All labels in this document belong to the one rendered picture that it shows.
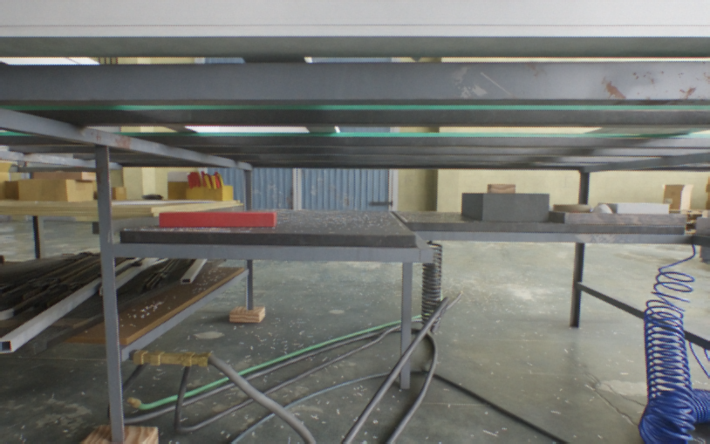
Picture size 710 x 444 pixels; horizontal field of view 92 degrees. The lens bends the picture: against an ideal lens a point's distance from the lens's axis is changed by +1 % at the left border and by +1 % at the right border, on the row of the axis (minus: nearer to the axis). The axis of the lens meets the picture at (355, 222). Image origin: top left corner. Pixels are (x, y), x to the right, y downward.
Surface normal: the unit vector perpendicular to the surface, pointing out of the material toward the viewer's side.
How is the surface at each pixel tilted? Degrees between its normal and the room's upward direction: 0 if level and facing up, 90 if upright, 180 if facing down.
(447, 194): 90
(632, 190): 90
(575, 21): 90
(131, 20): 90
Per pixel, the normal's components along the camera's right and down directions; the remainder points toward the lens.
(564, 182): -0.04, 0.09
